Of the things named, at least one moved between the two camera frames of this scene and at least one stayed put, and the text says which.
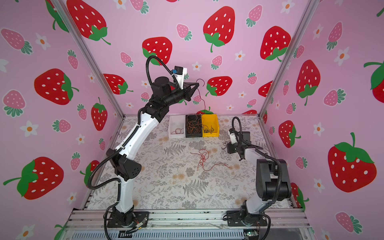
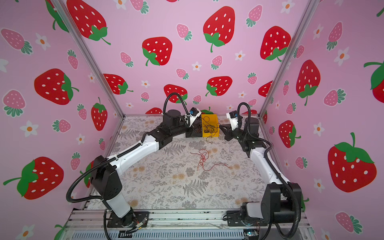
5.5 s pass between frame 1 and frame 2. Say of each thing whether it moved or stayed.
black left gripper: moved
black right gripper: moved
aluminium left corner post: stayed
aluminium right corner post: stayed
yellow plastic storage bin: stayed
